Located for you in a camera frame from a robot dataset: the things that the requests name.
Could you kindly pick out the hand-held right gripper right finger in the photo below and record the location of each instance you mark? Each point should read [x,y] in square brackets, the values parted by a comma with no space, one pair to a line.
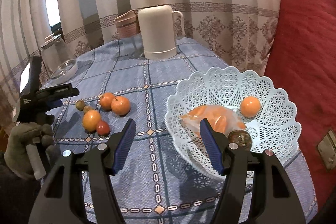
[212,148]

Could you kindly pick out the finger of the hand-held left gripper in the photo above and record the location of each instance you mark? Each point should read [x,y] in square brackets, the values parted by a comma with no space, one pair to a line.
[53,103]
[60,91]

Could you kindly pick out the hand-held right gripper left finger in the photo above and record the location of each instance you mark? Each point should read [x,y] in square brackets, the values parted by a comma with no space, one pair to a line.
[123,148]

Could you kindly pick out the small green-brown fruit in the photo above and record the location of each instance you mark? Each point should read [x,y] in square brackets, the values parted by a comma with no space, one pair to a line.
[88,109]
[80,105]

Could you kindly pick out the red tomato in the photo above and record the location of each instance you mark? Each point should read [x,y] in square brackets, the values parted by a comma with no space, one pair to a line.
[103,128]

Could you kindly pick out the dark brown wrinkled fruit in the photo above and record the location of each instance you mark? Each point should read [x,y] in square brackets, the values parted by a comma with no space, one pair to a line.
[240,138]

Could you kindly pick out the large yellow-orange citrus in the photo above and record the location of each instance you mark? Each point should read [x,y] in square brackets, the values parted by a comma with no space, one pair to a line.
[91,121]

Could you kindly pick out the orange with stem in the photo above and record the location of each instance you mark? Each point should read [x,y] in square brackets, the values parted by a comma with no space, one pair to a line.
[121,106]
[106,100]

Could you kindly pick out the small tangerine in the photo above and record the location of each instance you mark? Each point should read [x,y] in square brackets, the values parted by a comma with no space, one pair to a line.
[250,106]

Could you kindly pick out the pale blue lace plastic basket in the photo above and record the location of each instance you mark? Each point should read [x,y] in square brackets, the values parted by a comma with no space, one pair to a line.
[270,129]

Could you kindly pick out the person's left forearm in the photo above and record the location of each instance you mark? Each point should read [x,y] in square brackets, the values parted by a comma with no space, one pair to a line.
[18,195]

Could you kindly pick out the glass jar with white base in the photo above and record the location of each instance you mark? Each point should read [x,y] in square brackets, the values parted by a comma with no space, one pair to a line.
[56,58]

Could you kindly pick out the blue checked tablecloth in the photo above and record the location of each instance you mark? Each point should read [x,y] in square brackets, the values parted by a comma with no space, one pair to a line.
[157,98]

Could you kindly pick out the glass pitcher with woven band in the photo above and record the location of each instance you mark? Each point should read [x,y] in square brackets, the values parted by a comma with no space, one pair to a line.
[127,24]

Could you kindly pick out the white thermos flask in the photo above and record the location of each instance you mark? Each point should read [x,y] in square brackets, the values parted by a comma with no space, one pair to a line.
[157,29]

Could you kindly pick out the brass metal plate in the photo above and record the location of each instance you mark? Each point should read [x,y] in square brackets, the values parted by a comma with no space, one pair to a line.
[328,146]

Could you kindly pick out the red cloth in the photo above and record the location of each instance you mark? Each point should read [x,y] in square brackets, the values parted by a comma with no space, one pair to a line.
[307,43]

